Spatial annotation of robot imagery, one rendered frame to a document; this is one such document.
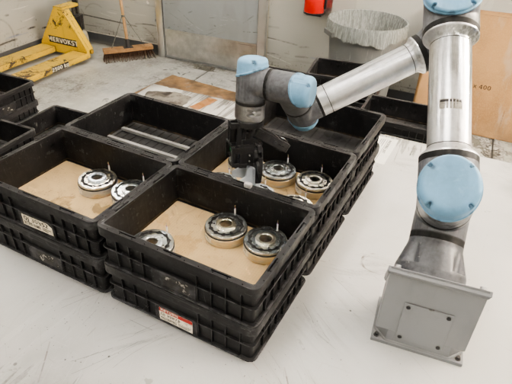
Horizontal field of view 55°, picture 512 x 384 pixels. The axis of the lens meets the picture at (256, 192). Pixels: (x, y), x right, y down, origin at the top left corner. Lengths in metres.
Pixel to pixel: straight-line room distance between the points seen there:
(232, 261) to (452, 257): 0.48
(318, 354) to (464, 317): 0.31
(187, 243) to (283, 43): 3.28
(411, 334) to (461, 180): 0.37
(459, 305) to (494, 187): 0.83
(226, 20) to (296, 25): 0.62
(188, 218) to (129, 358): 0.37
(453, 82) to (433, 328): 0.51
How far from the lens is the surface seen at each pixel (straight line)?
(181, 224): 1.24
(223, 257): 1.14
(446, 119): 1.05
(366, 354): 1.16
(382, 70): 1.26
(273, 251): 1.12
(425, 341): 1.17
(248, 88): 1.17
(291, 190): 1.37
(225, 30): 4.48
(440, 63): 1.11
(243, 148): 1.22
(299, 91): 1.12
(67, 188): 1.43
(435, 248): 1.09
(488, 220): 1.67
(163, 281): 1.08
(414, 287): 1.07
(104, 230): 1.09
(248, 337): 1.05
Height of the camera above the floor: 1.59
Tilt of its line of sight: 34 degrees down
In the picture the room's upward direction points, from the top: 3 degrees clockwise
